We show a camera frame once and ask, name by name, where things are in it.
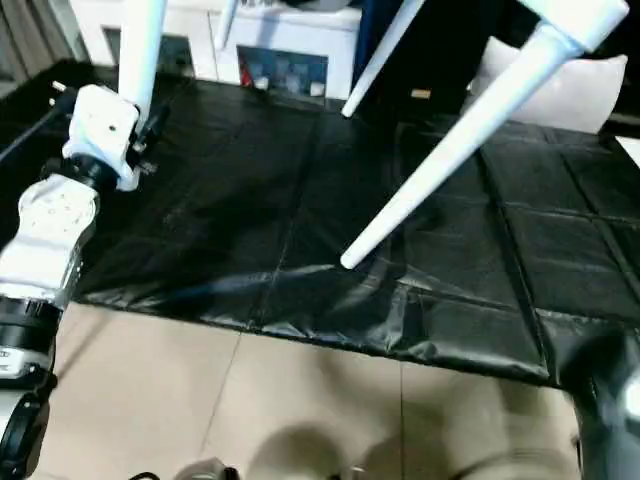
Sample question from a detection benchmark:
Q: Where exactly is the black work mat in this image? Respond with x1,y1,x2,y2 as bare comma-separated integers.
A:
0,57,640,389

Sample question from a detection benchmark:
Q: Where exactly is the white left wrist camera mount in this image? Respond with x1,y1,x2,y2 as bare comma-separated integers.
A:
63,83,141,194

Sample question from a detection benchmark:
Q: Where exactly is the grey bag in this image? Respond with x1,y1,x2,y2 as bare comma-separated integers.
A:
279,0,361,14

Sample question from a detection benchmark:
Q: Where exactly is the black left robot foot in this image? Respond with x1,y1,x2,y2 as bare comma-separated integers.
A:
179,457,236,480

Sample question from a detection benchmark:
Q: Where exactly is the grey curtain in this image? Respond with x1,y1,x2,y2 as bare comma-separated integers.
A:
0,0,91,86

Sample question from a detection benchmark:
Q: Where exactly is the white cabinet with glass doors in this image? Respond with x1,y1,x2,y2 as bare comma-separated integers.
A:
74,0,361,99

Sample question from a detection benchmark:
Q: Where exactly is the white flat board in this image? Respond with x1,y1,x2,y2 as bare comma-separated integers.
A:
617,134,640,166

